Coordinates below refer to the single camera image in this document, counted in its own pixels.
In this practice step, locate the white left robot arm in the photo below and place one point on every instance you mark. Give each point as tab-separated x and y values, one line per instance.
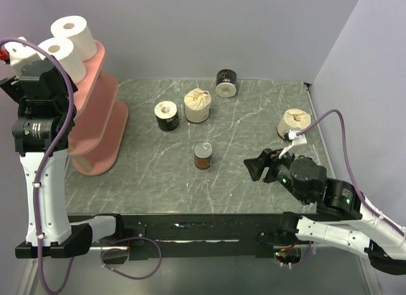
45	118

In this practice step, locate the black roll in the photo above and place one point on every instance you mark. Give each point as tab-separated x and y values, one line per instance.
166	113
226	83

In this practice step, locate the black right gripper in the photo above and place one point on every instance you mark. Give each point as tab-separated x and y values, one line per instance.
268	157

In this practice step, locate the beige wrapped roll right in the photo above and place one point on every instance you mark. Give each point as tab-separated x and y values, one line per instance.
293	118

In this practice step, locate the white toilet roll front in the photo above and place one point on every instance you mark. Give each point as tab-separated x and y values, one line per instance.
64	51

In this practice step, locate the black wrapped roll lying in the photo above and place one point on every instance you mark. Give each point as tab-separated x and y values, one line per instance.
226	83

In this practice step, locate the pink three-tier shelf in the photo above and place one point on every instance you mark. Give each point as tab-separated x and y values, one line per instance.
100	121

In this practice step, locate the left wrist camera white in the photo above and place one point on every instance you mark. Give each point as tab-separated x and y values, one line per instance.
4	56

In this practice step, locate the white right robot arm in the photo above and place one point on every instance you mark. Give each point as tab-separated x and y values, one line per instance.
345	220

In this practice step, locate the tin can orange label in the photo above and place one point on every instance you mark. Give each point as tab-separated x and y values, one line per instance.
203	152

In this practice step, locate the beige wrapped roll centre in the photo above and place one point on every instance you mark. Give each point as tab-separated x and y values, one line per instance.
197	104

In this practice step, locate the white toilet roll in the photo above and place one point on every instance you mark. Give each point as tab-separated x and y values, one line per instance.
76	29
20	55
64	51

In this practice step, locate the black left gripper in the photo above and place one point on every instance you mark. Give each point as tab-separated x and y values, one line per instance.
13	89

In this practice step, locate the aluminium frame rail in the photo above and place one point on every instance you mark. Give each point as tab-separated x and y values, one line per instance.
28	278

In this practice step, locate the beige wrapped roll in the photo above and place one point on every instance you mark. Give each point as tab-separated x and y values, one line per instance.
293	118
197	104

